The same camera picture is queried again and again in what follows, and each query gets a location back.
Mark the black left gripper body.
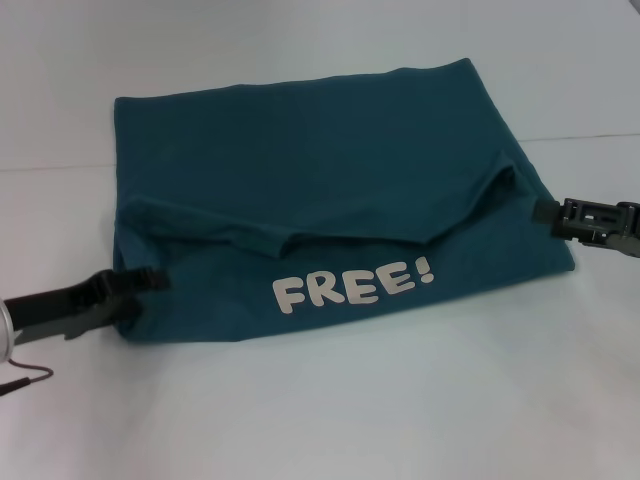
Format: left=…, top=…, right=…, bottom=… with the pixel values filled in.
left=4, top=269, right=141, bottom=346

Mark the teal t-shirt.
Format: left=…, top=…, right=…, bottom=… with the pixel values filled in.
left=110, top=57, right=579, bottom=346

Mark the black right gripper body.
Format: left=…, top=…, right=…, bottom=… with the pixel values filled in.
left=552, top=199, right=640, bottom=259

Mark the dark left arm cable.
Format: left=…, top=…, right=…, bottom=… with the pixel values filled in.
left=0, top=357, right=55, bottom=399

